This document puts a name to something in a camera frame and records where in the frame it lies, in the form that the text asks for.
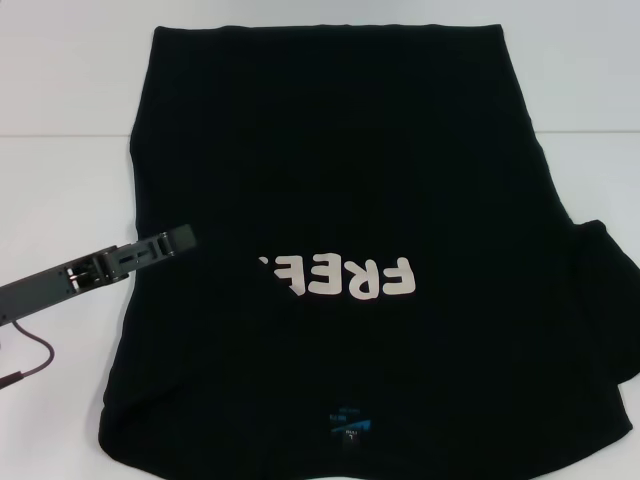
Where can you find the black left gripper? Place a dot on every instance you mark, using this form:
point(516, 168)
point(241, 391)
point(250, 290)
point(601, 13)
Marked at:
point(40, 292)

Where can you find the black t-shirt with FREE print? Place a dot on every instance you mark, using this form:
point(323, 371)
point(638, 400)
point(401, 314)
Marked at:
point(340, 150)

